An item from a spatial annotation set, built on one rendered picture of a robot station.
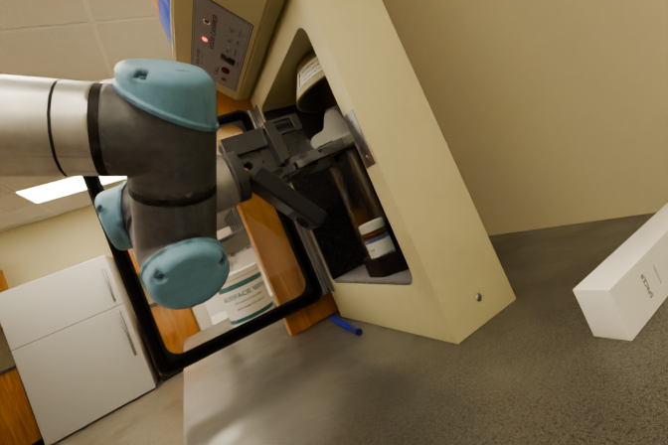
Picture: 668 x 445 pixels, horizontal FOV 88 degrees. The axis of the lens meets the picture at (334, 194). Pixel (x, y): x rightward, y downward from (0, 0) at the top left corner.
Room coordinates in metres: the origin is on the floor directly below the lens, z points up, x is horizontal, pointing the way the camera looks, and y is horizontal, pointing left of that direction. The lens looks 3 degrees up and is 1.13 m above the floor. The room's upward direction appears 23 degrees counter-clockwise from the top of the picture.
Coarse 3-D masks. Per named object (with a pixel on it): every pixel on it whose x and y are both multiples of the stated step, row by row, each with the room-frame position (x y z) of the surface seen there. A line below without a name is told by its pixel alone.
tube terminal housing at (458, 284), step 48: (288, 0) 0.43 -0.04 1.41; (336, 0) 0.41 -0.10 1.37; (288, 48) 0.48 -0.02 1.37; (336, 48) 0.40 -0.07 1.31; (384, 48) 0.43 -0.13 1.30; (288, 96) 0.65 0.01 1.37; (336, 96) 0.42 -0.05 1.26; (384, 96) 0.42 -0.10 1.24; (384, 144) 0.40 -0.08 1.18; (432, 144) 0.44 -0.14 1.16; (384, 192) 0.41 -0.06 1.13; (432, 192) 0.42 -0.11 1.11; (432, 240) 0.41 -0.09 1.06; (480, 240) 0.44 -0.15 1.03; (336, 288) 0.65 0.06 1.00; (384, 288) 0.49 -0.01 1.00; (432, 288) 0.40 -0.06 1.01; (480, 288) 0.43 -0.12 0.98; (432, 336) 0.43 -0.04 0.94
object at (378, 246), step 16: (336, 160) 0.51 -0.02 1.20; (352, 160) 0.50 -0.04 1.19; (336, 176) 0.52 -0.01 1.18; (352, 176) 0.50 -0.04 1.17; (368, 176) 0.50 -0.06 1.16; (352, 192) 0.51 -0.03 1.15; (368, 192) 0.50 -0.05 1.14; (352, 208) 0.52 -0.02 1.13; (368, 208) 0.50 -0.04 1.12; (352, 224) 0.54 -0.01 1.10; (368, 224) 0.51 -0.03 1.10; (384, 224) 0.50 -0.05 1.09; (368, 240) 0.51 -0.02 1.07; (384, 240) 0.50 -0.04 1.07; (368, 256) 0.53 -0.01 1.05
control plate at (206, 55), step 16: (208, 0) 0.45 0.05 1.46; (208, 16) 0.48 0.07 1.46; (224, 16) 0.47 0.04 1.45; (192, 32) 0.52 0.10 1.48; (208, 32) 0.51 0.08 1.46; (224, 32) 0.50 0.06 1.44; (240, 32) 0.49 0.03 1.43; (192, 48) 0.56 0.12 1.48; (208, 48) 0.54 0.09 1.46; (224, 48) 0.53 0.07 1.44; (240, 48) 0.52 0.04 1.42; (192, 64) 0.60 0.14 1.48; (208, 64) 0.58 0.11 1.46; (224, 64) 0.57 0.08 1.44; (240, 64) 0.56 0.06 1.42
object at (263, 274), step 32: (224, 128) 0.65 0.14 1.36; (224, 224) 0.63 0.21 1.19; (256, 224) 0.65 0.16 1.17; (256, 256) 0.64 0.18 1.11; (288, 256) 0.65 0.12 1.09; (224, 288) 0.62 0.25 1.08; (256, 288) 0.63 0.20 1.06; (288, 288) 0.65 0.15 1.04; (160, 320) 0.59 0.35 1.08; (192, 320) 0.60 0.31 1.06; (224, 320) 0.61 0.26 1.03
